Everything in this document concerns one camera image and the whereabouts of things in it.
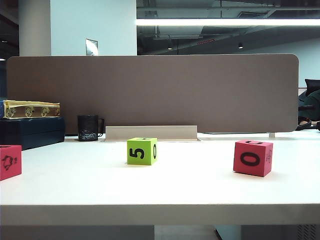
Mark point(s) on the green foam letter block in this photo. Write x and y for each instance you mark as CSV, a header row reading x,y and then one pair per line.
x,y
136,160

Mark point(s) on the red foam block with U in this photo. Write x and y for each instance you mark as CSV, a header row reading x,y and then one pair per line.
x,y
241,167

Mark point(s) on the red foam block with penguin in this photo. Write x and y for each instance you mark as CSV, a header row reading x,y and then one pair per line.
x,y
11,162

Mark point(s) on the brown desk partition panel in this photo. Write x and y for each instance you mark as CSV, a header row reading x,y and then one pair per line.
x,y
175,92

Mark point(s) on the black mug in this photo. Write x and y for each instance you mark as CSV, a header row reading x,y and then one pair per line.
x,y
87,127

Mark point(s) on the black ceiling spotlight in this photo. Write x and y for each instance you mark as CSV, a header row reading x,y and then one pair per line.
x,y
240,45

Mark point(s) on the long ceiling light strip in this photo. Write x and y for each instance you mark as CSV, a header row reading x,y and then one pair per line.
x,y
225,22

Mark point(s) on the dark blue box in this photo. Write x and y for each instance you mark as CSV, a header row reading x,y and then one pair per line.
x,y
32,132

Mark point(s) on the yellow patterned box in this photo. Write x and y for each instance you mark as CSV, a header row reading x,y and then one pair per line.
x,y
30,110

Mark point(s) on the person in dark green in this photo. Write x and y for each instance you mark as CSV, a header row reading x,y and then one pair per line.
x,y
312,102

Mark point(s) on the grey vented cabinet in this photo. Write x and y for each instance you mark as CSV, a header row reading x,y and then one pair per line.
x,y
275,232

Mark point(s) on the silver wall plate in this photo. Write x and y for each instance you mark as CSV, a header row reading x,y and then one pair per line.
x,y
91,47

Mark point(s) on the white partition bracket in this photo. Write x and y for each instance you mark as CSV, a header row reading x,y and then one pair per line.
x,y
271,135

